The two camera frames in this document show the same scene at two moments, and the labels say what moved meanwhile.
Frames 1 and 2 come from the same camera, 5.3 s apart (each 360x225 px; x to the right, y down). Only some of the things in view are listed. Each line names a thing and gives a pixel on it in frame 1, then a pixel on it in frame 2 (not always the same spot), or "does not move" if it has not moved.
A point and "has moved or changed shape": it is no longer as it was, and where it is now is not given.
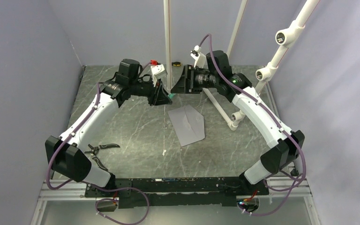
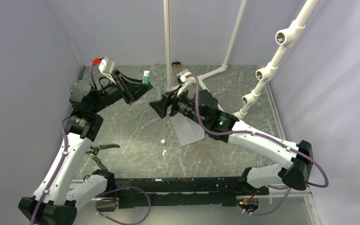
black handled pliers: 94,150 does not move
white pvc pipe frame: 284,38 does not move
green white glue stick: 171,95 has moved or changed shape
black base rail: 176,191 does not move
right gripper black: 186,83 → 161,106
